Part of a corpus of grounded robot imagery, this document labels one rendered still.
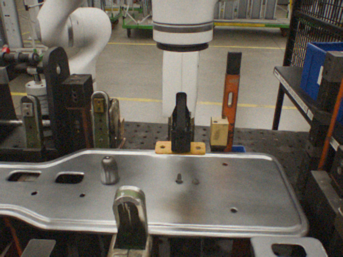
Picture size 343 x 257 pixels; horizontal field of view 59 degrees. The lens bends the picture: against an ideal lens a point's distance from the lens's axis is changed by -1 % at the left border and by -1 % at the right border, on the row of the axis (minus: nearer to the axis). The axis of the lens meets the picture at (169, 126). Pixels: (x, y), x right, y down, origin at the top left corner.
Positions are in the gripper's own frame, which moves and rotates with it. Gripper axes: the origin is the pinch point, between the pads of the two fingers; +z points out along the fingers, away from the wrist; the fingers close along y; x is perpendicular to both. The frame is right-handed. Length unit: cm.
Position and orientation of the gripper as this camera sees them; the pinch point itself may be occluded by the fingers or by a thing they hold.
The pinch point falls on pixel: (180, 136)
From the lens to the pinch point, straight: 51.3
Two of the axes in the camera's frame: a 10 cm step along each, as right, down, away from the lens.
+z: 0.0, 8.9, 4.6
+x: 10.0, 0.2, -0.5
